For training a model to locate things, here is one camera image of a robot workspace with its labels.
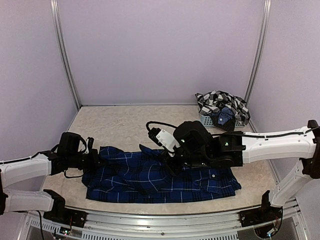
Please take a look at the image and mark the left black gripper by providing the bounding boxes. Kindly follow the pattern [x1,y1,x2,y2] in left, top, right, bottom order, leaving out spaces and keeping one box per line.
[67,148,108,173]

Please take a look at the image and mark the light blue plastic basket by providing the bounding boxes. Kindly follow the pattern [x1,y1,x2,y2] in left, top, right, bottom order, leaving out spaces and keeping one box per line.
[199,114,245,129]

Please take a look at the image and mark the blue plaid long sleeve shirt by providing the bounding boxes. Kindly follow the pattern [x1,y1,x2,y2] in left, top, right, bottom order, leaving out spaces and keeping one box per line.
[81,145,242,204]

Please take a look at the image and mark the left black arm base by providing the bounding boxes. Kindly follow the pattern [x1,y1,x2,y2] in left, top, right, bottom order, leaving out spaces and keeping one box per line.
[43,189,87,228]

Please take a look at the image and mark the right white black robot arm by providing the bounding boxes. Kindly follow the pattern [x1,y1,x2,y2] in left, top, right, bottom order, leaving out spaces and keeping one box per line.
[155,120,320,222]

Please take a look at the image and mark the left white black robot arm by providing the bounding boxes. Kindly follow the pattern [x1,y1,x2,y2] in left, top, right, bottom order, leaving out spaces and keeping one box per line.
[0,132,105,223]

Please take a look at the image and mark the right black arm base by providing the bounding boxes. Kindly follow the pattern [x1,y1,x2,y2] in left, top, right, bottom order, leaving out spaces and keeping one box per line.
[239,190,283,227]

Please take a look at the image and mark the small blue check shirt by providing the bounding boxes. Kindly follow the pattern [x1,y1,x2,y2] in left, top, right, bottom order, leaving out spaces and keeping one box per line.
[209,107,236,126]

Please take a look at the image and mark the black white checkered shirt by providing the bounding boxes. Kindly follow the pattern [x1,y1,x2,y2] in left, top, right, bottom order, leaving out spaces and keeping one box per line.
[195,90,251,126]

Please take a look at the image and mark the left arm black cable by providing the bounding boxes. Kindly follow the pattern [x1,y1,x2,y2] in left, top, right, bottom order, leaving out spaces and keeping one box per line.
[63,167,85,179]

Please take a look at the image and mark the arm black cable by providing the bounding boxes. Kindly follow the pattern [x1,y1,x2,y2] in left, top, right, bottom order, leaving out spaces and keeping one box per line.
[63,167,85,179]
[145,120,178,133]

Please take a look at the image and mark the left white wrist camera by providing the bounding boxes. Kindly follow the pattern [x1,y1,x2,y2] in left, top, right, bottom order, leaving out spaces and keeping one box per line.
[84,137,94,154]

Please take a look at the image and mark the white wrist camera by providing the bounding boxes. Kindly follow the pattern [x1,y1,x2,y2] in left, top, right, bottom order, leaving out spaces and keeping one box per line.
[84,137,94,154]
[148,127,180,157]

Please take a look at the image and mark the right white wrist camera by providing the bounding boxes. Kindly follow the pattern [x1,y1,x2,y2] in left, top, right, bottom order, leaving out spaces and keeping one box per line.
[148,127,180,157]

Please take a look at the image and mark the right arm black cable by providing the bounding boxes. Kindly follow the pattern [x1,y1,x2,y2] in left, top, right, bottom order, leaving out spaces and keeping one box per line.
[145,120,178,133]

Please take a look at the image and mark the front aluminium rail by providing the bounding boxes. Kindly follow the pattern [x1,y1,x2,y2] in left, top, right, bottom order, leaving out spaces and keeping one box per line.
[23,197,305,240]

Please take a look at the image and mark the right aluminium frame post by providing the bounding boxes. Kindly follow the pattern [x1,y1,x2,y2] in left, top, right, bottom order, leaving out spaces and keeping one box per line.
[243,0,272,106]

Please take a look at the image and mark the aluminium frame post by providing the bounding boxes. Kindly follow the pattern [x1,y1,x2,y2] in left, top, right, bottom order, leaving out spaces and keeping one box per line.
[49,0,82,111]
[243,0,272,106]

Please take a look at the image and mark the left aluminium frame post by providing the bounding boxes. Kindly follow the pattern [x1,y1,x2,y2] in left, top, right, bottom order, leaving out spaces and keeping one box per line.
[49,0,82,111]

